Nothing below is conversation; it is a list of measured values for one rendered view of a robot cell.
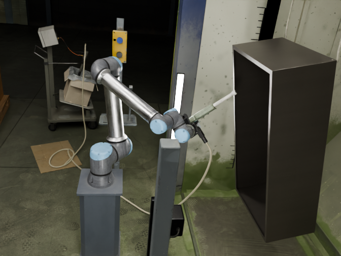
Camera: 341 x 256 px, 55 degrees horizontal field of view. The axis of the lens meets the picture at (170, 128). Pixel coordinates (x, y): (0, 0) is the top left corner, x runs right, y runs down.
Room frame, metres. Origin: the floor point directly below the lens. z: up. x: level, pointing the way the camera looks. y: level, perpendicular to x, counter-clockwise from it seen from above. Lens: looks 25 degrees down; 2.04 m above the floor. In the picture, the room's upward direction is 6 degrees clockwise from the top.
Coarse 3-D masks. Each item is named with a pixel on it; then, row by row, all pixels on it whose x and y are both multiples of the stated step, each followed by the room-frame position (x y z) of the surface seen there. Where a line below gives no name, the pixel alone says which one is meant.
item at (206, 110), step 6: (234, 90) 2.09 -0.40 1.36; (228, 96) 2.08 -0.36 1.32; (216, 102) 2.10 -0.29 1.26; (204, 108) 2.10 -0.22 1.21; (210, 108) 2.09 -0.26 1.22; (198, 114) 2.10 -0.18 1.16; (204, 114) 2.10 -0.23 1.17; (192, 120) 2.11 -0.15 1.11; (198, 126) 2.10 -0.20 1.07; (204, 138) 2.06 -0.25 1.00
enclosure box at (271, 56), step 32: (256, 64) 1.82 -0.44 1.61; (288, 64) 1.71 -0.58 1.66; (320, 64) 1.68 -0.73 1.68; (256, 96) 2.27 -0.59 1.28; (288, 96) 1.66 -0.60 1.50; (320, 96) 1.69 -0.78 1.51; (256, 128) 2.28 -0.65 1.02; (288, 128) 1.67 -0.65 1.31; (320, 128) 1.71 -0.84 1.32; (256, 160) 2.29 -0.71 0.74; (288, 160) 1.68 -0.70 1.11; (320, 160) 1.72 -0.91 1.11; (256, 192) 2.21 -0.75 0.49; (288, 192) 1.69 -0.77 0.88; (256, 224) 1.84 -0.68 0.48; (288, 224) 1.71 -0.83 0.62
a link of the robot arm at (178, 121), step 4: (172, 108) 1.87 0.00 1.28; (168, 112) 1.84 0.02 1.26; (172, 112) 1.84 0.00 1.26; (176, 112) 1.86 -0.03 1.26; (172, 116) 1.80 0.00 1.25; (176, 116) 1.83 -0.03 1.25; (180, 116) 1.86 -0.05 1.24; (176, 120) 1.81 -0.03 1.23; (180, 120) 1.83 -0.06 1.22; (176, 124) 1.81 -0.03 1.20; (180, 124) 1.82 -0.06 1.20; (172, 128) 1.83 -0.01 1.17; (176, 128) 1.81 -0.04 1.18
